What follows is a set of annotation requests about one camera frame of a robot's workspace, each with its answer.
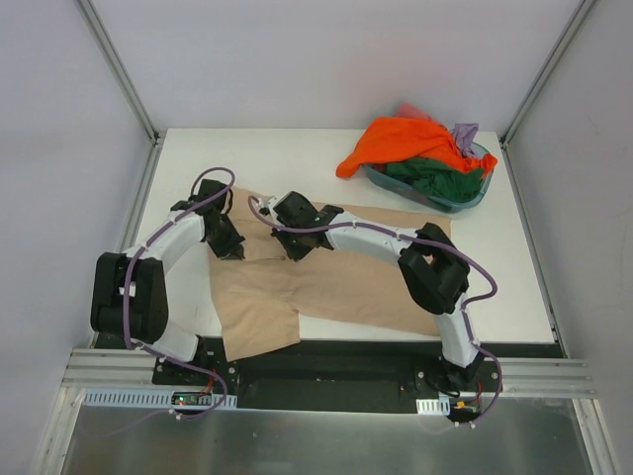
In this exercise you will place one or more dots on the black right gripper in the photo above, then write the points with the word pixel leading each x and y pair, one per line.
pixel 295 242

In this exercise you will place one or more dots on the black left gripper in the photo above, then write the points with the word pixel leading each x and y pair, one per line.
pixel 227 239

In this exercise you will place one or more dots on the beige t shirt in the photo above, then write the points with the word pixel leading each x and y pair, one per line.
pixel 260 298

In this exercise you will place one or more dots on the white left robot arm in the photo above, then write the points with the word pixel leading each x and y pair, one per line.
pixel 129 294

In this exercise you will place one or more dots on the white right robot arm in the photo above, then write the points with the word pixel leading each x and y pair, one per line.
pixel 435 276

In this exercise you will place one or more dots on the teal plastic laundry basket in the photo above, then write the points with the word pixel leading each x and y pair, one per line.
pixel 376 174

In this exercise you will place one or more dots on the orange t shirt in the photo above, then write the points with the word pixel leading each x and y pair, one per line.
pixel 395 139

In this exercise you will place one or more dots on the green t shirt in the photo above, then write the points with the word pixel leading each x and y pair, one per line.
pixel 433 178

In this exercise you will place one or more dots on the lilac t shirt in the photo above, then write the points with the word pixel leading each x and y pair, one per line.
pixel 463 135

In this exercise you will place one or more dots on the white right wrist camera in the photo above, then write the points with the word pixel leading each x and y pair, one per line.
pixel 265 205

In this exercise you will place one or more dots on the left aluminium frame post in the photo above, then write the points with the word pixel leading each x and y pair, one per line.
pixel 106 46

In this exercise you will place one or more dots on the aluminium frame post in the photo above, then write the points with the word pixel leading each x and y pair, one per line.
pixel 106 46
pixel 558 51

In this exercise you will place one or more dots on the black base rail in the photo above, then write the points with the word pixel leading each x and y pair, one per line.
pixel 333 376

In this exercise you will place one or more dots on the left white cable duct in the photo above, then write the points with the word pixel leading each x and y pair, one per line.
pixel 157 399

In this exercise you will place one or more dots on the white cable duct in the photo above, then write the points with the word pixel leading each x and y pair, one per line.
pixel 444 406
pixel 157 399

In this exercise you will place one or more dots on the right aluminium frame post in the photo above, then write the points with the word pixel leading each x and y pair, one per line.
pixel 558 51

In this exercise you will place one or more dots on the right white cable duct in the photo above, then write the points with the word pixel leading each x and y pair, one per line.
pixel 444 406

